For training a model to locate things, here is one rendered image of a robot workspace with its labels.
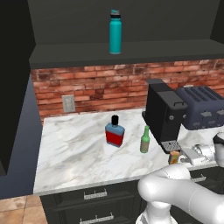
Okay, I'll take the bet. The dark open wall cabinet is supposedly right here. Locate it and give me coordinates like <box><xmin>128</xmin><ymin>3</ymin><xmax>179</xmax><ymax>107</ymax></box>
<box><xmin>27</xmin><ymin>0</ymin><xmax>224</xmax><ymax>71</ymax></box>

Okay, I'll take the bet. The grey wall outlet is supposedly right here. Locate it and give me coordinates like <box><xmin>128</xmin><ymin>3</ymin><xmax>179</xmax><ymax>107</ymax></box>
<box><xmin>61</xmin><ymin>94</ymin><xmax>77</xmax><ymax>114</ymax></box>

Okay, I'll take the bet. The silver drawer handle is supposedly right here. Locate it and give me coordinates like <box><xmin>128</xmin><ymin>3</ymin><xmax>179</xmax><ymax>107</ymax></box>
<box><xmin>83</xmin><ymin>188</ymin><xmax>109</xmax><ymax>201</ymax></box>
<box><xmin>79</xmin><ymin>212</ymin><xmax>115</xmax><ymax>224</ymax></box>
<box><xmin>190</xmin><ymin>173</ymin><xmax>207</xmax><ymax>184</ymax></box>

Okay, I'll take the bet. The green glass bottle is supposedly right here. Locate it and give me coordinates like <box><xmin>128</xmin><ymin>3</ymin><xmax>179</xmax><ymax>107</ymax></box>
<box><xmin>139</xmin><ymin>125</ymin><xmax>151</xmax><ymax>154</ymax></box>

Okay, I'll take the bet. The black coffee machine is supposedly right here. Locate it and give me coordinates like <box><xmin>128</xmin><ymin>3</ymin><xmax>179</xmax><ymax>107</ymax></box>
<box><xmin>141</xmin><ymin>78</ymin><xmax>189</xmax><ymax>155</ymax></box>

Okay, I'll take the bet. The dark drawer front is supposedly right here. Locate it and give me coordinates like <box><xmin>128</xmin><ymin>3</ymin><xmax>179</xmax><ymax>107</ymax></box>
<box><xmin>39</xmin><ymin>179</ymin><xmax>144</xmax><ymax>212</ymax></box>
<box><xmin>53</xmin><ymin>200</ymin><xmax>144</xmax><ymax>224</ymax></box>
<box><xmin>186</xmin><ymin>164</ymin><xmax>224</xmax><ymax>194</ymax></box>

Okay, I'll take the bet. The dark blue toaster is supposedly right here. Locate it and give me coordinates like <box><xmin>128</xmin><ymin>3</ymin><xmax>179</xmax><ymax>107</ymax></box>
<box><xmin>174</xmin><ymin>85</ymin><xmax>224</xmax><ymax>131</ymax></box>

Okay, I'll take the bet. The teal water bottle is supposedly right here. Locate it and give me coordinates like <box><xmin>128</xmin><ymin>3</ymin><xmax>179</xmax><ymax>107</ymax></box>
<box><xmin>108</xmin><ymin>9</ymin><xmax>123</xmax><ymax>55</ymax></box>

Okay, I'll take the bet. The dark cabinet door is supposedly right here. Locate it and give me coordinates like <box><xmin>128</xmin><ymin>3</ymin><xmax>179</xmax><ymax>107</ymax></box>
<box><xmin>0</xmin><ymin>0</ymin><xmax>37</xmax><ymax>177</ymax></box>

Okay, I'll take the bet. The blue red liquor bottle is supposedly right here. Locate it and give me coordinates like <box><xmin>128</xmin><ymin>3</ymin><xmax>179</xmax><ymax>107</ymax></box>
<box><xmin>104</xmin><ymin>115</ymin><xmax>126</xmax><ymax>149</ymax></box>

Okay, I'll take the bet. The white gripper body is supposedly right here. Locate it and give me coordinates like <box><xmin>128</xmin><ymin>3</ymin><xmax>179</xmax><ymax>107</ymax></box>
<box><xmin>180</xmin><ymin>147</ymin><xmax>206</xmax><ymax>167</ymax></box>

